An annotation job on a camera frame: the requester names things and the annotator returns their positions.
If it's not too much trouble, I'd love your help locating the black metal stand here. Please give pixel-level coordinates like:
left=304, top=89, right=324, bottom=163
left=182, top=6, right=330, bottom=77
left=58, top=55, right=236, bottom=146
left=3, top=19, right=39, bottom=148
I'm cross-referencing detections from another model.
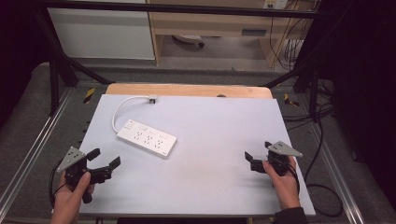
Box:
left=32, top=8, right=117, bottom=117
left=262, top=57, right=322, bottom=123

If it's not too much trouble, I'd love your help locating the office chair base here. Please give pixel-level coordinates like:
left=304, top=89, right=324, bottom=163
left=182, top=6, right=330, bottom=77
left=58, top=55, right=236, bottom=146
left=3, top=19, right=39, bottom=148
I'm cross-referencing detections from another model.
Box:
left=172, top=34, right=206, bottom=49

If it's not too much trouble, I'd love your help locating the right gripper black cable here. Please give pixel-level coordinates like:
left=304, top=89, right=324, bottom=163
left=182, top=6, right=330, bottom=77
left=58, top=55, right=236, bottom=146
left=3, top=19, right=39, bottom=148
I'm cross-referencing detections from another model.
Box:
left=289, top=163, right=302, bottom=196

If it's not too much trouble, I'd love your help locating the white cabinet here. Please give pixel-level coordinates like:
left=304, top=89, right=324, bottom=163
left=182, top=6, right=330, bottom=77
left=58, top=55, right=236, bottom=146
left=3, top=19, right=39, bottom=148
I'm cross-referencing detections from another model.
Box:
left=47, top=7, right=156, bottom=62

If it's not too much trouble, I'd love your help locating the black metal crossbar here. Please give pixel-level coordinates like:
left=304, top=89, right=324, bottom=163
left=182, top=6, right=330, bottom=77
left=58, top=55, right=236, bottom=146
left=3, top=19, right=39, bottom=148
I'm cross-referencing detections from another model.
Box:
left=31, top=0, right=319, bottom=21

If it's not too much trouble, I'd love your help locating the person's right hand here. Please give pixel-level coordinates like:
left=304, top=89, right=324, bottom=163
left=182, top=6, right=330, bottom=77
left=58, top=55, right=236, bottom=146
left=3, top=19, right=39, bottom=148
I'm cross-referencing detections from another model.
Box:
left=262, top=156, right=302, bottom=211

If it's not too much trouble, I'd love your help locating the black floor cable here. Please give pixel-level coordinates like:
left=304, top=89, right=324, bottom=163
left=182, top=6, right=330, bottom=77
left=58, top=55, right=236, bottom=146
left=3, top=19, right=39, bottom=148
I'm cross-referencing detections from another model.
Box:
left=281, top=102, right=346, bottom=218

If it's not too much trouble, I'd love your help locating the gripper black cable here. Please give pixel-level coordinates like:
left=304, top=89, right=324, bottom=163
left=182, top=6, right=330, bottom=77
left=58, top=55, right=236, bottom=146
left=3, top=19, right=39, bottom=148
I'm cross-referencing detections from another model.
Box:
left=48, top=158, right=68, bottom=209
left=289, top=163, right=302, bottom=196

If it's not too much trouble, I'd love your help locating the white power strip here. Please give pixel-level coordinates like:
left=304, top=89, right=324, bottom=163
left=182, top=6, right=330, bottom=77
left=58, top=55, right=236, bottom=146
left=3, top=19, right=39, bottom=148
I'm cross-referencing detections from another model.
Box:
left=116, top=119, right=178, bottom=160

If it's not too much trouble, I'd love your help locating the wooden office desk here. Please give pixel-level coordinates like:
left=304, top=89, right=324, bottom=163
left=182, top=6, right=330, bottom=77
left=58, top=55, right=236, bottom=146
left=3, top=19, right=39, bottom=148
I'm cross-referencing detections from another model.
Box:
left=145, top=0, right=313, bottom=68

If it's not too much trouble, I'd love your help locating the black curtain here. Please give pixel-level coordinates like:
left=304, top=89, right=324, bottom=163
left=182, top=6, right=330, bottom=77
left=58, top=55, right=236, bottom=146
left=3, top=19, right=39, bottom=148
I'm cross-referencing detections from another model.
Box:
left=0, top=0, right=51, bottom=126
left=317, top=0, right=396, bottom=203

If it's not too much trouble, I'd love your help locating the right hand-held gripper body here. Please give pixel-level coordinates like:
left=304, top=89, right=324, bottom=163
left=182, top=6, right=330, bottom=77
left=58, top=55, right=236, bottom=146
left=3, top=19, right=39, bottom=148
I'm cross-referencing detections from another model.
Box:
left=249, top=140, right=304, bottom=177

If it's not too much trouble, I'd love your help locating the aluminium floor rail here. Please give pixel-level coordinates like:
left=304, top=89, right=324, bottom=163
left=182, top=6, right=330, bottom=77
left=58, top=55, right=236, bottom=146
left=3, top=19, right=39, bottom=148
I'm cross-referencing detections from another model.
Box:
left=0, top=88, right=75, bottom=213
left=305, top=120, right=366, bottom=224

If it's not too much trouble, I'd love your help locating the yellow black tape strip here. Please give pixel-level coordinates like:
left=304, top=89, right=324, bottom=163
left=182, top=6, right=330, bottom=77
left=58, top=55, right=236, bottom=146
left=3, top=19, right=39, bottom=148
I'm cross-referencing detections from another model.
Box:
left=82, top=87, right=97, bottom=105
left=282, top=91, right=301, bottom=108

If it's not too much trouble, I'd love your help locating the white power strip cable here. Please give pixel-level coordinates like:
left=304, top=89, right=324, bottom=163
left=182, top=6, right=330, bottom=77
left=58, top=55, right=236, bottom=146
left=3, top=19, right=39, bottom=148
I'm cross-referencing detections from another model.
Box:
left=111, top=94, right=151, bottom=134

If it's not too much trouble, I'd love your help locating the white wall socket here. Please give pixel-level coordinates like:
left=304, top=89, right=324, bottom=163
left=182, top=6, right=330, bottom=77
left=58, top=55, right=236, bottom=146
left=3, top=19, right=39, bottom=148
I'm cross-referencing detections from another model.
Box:
left=262, top=0, right=290, bottom=10

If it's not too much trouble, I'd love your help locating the light wooden table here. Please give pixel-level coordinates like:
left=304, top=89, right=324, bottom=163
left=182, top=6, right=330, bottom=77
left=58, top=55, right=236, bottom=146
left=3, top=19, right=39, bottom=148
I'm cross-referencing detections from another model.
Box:
left=105, top=82, right=275, bottom=100

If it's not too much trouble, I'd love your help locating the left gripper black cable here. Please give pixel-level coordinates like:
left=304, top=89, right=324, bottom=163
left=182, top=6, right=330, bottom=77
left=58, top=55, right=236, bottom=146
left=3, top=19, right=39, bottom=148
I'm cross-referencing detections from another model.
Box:
left=48, top=158, right=68, bottom=209

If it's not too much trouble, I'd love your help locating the person's left hand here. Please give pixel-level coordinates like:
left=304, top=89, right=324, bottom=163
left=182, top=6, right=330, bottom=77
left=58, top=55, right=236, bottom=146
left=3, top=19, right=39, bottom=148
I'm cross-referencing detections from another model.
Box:
left=50, top=171, right=96, bottom=217

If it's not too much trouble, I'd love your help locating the bundle of hanging cables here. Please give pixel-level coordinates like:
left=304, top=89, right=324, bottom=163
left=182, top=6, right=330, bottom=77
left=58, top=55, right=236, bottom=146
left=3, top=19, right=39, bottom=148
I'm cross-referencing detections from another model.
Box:
left=268, top=8, right=313, bottom=73

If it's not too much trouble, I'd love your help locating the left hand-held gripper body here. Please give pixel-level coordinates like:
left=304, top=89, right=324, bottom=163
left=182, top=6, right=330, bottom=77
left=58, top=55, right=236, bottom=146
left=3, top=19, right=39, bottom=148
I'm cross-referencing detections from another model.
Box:
left=56, top=146, right=112, bottom=204

